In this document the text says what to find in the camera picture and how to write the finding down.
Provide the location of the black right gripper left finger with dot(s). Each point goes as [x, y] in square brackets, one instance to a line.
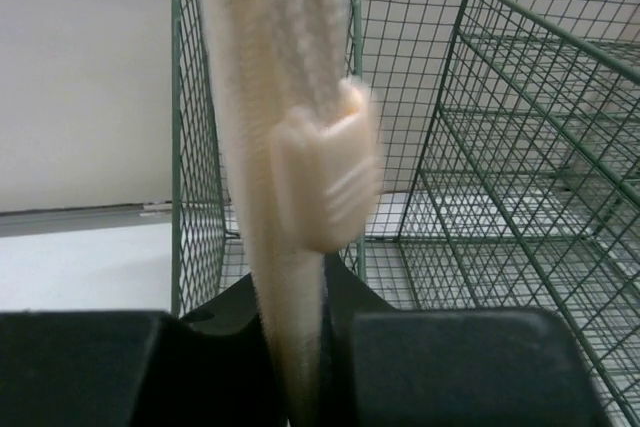
[138, 368]

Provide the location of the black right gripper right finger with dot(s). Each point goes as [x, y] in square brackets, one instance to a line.
[500, 366]

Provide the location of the green wire mesh organizer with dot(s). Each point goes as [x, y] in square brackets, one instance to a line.
[511, 169]

